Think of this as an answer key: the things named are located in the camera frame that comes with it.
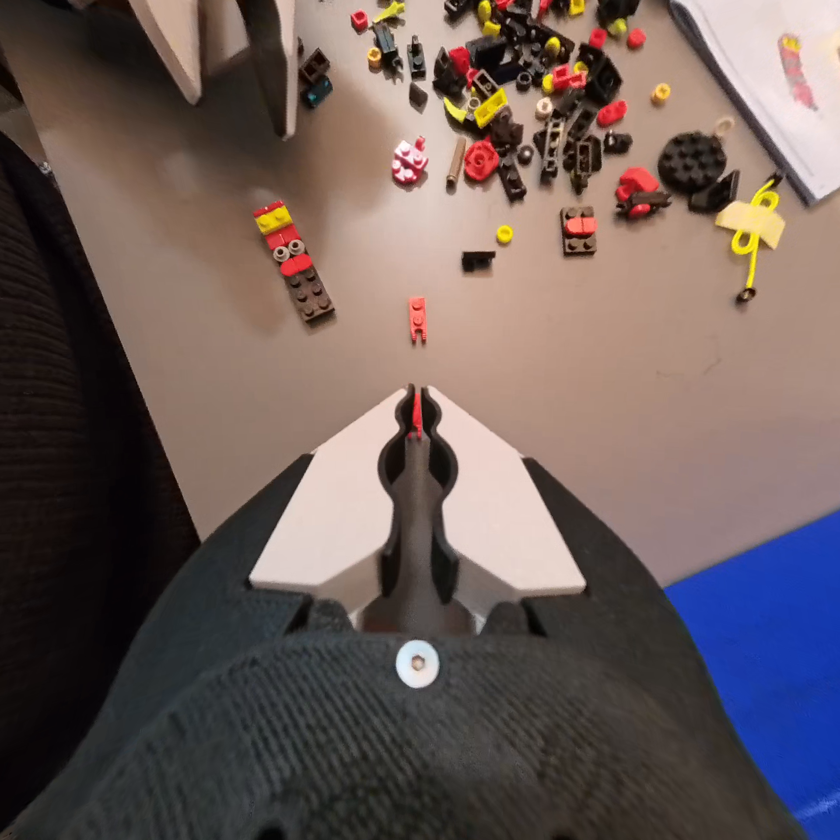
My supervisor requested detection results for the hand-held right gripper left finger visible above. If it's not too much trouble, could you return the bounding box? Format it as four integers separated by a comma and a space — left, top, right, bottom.
248, 384, 417, 631

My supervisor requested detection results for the black lego slope piece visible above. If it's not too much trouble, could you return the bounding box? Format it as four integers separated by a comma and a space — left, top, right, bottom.
688, 168, 742, 215

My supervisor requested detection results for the red yellow black lego assembly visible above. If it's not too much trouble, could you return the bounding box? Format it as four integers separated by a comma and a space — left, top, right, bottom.
252, 200, 337, 326

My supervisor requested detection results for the red round lego dish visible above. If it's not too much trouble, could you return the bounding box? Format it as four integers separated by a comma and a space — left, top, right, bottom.
464, 139, 501, 183

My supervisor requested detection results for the pile of lego pieces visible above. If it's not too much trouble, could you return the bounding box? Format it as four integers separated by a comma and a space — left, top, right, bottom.
351, 0, 673, 204

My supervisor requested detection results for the blue plastic bin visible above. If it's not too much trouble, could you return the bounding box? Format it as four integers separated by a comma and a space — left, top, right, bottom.
663, 508, 840, 840

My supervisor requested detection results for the large black round lego plate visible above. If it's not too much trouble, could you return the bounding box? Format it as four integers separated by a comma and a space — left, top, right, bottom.
658, 131, 728, 195

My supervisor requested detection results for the lego instruction booklet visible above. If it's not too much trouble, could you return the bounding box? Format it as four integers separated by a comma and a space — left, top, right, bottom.
668, 0, 840, 207

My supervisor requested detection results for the red and black clip piece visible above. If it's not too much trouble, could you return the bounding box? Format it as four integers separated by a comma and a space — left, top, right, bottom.
614, 167, 673, 219

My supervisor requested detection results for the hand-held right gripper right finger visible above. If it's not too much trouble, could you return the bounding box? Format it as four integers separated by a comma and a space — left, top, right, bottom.
420, 385, 587, 634

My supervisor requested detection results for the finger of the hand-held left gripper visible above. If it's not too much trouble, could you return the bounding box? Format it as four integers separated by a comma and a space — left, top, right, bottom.
244, 0, 301, 140
128, 0, 250, 106

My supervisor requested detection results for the red rounded lego plate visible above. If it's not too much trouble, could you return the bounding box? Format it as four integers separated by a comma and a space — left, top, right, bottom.
392, 136, 429, 187

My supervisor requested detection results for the black plate with red tile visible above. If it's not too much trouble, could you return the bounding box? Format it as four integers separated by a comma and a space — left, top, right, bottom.
560, 206, 599, 257

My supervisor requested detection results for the person's black knitted sweater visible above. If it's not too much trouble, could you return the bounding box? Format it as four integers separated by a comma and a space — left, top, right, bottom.
0, 131, 201, 821

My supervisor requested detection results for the neon yellow string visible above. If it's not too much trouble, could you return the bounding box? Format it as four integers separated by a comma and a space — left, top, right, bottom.
730, 172, 786, 305

